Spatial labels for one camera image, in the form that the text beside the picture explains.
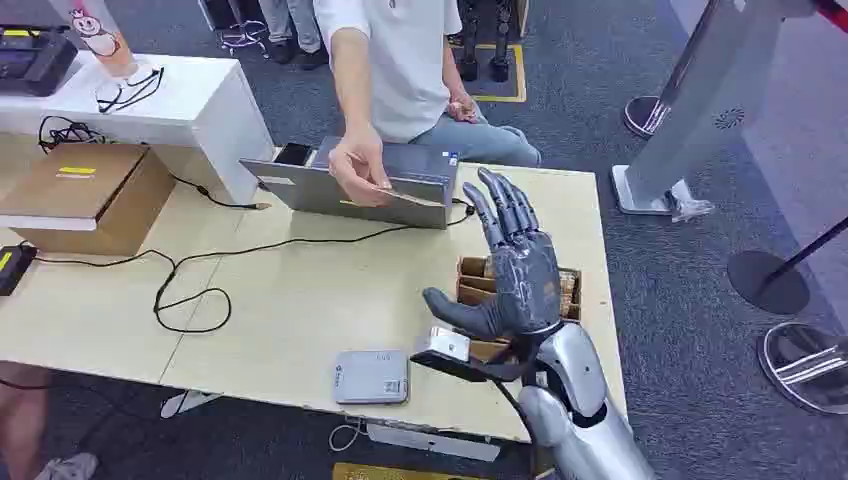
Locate person's right hand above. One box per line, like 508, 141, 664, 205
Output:
327, 125, 393, 208

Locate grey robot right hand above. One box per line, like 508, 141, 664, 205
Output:
422, 167, 564, 341

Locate person's left hand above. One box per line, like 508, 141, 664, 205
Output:
447, 92, 482, 126

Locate single brown card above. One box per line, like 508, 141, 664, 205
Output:
374, 187, 446, 210

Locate yellow bordered floor mat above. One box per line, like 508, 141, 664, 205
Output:
452, 42, 529, 105

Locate silver laptop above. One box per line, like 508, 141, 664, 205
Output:
239, 135, 460, 231

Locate wooden card box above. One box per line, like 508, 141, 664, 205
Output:
455, 256, 584, 363

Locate black standing robot leg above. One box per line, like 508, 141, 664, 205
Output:
488, 0, 513, 84
458, 0, 480, 83

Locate black smartphone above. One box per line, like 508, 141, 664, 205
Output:
273, 142, 314, 168

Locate person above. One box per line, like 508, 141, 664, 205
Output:
312, 0, 543, 208
256, 0, 329, 71
0, 360, 99, 480

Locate white cabinet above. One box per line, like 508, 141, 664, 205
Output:
0, 51, 276, 207

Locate clear plastic bag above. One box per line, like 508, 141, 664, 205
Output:
667, 178, 715, 223

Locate chrome stanchion base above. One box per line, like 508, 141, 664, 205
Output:
622, 95, 672, 139
757, 321, 848, 417

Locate flat grey device box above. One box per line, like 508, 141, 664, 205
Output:
332, 349, 410, 407

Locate white desk crossbar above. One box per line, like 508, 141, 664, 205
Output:
366, 423, 502, 464

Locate black eyeglasses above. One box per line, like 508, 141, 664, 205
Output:
95, 66, 166, 115

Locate black stanchion with pole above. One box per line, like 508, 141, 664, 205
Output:
727, 215, 848, 317

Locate yellow flat object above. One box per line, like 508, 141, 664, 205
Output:
331, 462, 492, 480

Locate silver kiosk stand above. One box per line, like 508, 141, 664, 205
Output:
610, 0, 819, 217

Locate brown cardboard box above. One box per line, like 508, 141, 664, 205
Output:
0, 142, 177, 258

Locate cartoon print paper cup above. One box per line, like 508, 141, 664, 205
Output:
47, 0, 140, 81

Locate white desk foot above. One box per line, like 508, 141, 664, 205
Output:
160, 389, 223, 420

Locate black electronic console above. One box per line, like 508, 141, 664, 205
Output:
0, 25, 79, 99

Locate small black device green light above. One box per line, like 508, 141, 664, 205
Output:
0, 245, 39, 297

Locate red barrier belt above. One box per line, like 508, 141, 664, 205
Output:
813, 0, 848, 34

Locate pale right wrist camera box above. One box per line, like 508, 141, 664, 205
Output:
429, 326, 473, 364

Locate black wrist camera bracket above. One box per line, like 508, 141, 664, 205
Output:
409, 349, 531, 385

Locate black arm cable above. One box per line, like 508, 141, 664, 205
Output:
490, 377, 541, 480

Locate black cable with gold plug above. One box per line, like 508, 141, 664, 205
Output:
168, 173, 273, 212

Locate chair wire base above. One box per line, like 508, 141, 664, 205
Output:
217, 19, 270, 58

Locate long black desk cable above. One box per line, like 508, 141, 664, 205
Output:
18, 197, 477, 336

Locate white cable loop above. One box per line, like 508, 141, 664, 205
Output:
329, 418, 364, 454

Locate tangled black cable bundle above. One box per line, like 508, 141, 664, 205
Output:
37, 115, 107, 155

